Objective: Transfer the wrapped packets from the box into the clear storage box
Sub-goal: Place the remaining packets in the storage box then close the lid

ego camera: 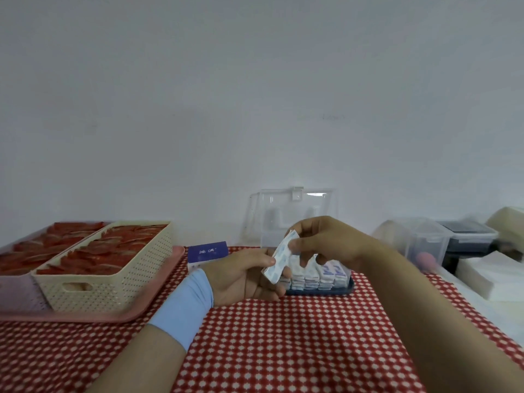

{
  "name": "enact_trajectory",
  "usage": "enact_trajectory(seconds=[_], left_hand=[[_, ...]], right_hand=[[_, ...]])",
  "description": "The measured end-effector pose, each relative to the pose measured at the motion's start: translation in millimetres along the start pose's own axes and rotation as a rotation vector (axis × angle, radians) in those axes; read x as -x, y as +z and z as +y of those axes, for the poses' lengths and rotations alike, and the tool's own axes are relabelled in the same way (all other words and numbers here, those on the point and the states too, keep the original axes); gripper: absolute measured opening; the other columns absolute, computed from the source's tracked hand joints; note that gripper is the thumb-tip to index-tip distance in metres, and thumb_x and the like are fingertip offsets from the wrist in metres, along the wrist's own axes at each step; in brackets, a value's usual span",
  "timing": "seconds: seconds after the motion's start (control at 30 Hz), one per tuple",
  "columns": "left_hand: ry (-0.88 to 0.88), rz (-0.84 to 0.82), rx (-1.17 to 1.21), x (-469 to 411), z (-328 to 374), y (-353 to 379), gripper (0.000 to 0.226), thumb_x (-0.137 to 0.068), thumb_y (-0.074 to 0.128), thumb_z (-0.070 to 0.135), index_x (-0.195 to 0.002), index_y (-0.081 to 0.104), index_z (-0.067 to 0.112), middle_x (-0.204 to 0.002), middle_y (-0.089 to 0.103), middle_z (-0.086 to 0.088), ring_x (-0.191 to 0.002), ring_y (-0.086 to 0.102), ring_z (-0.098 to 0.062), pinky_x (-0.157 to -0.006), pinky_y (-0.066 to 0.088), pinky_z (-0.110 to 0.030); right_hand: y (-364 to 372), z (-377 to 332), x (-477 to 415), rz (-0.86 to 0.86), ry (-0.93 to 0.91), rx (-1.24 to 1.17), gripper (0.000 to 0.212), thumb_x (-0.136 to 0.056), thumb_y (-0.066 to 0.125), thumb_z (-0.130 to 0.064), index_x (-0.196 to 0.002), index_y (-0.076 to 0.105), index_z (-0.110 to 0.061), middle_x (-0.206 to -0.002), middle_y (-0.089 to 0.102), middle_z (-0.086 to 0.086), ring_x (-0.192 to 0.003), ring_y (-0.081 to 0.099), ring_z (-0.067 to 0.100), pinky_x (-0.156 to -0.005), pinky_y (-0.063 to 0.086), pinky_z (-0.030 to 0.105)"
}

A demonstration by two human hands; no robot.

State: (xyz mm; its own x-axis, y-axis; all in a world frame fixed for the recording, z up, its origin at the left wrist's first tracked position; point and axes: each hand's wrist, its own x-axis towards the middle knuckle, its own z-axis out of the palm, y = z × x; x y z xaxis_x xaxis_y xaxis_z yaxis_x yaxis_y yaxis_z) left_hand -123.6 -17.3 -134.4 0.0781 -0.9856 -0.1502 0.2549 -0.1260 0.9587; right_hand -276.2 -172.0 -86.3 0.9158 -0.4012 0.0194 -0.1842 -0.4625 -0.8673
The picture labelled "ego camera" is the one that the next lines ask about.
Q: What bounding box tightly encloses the pink plastic tray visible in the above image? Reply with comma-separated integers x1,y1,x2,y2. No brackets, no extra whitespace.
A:
0,245,187,324

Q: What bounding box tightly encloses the beige round object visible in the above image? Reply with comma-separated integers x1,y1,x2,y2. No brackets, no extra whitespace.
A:
485,206,524,254

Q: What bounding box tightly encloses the blue white cardboard box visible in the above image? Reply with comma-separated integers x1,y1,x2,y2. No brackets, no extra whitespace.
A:
186,241,230,276

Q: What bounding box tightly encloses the cream perforated plastic basket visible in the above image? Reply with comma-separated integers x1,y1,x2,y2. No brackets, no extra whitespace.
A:
32,221,174,315

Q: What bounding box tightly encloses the clear storage box blue base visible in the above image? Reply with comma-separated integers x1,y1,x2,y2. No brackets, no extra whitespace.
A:
243,186,356,297

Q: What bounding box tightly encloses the person's left hand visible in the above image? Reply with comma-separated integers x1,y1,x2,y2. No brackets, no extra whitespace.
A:
200,247,294,308

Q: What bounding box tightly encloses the pile of bandage strips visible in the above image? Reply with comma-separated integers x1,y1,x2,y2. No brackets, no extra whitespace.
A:
261,229,303,286

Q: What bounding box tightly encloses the pile of red packets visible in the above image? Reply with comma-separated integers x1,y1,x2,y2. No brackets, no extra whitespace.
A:
0,221,105,277
35,224,168,276

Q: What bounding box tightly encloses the row of bandage stacks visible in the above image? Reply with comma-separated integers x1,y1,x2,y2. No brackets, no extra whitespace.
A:
282,254,353,292

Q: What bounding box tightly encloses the person's right hand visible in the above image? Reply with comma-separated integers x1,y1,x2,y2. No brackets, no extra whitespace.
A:
284,216,398,275

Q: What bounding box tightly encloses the red white checked tablecloth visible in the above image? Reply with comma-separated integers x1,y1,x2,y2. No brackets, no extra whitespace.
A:
0,246,524,393

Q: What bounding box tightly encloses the light blue wristband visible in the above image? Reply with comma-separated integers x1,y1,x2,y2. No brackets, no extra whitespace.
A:
146,267,215,353

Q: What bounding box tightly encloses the black flat object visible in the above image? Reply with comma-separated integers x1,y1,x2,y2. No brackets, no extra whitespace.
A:
436,219,500,275

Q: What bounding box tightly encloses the person's right forearm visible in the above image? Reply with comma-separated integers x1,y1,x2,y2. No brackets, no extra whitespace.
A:
360,246,524,393

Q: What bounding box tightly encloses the person's left forearm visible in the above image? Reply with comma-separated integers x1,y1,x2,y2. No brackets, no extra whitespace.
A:
86,323,188,393

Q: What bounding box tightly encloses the pink perforated plastic basket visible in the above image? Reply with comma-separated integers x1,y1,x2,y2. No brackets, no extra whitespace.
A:
0,221,112,315

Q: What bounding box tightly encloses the clear plastic container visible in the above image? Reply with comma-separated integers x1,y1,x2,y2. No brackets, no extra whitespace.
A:
371,217,454,269

